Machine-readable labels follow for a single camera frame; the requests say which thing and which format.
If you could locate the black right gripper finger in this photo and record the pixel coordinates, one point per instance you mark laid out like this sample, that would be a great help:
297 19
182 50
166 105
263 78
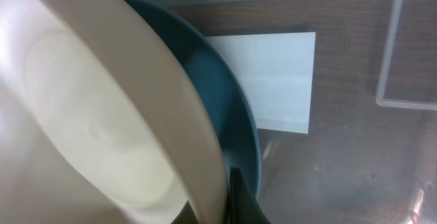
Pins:
243 207

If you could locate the dark blue bowl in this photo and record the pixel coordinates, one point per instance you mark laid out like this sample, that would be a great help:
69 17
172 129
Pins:
217 86

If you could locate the beige bowl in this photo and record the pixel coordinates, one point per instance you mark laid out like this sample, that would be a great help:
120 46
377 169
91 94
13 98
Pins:
117 105

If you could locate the clear plastic storage bin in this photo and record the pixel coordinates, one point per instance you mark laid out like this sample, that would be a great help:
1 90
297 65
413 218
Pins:
370 153

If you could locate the white label in bin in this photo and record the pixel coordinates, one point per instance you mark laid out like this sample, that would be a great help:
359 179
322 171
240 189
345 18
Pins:
276 72

